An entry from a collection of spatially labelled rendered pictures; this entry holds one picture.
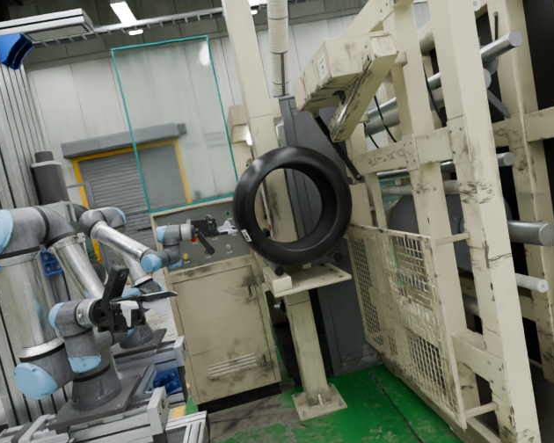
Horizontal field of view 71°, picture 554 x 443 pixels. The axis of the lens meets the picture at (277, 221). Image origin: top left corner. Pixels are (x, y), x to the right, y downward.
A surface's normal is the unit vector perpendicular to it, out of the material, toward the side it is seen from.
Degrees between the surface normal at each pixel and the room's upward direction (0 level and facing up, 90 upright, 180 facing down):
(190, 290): 90
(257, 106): 90
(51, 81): 90
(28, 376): 98
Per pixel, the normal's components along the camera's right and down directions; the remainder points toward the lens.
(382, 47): 0.09, -0.25
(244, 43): 0.16, 0.05
